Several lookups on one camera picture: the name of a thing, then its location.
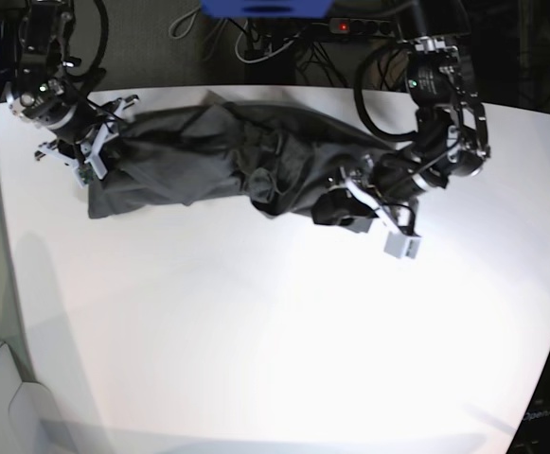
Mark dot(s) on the black power strip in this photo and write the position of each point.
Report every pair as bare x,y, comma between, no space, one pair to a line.
360,27

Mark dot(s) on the blue box overhead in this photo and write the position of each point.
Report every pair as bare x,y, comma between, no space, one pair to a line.
266,8

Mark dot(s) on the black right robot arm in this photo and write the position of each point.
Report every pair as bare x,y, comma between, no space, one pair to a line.
43,90

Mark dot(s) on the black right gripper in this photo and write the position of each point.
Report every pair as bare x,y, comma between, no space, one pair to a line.
72,123

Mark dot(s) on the dark grey t-shirt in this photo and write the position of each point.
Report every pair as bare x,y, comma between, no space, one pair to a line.
285,159

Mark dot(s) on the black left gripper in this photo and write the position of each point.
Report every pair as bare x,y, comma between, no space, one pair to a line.
400,180

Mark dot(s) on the grey bin corner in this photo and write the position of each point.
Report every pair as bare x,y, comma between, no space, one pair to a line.
23,428

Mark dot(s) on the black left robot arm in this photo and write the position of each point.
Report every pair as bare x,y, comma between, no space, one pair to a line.
451,139

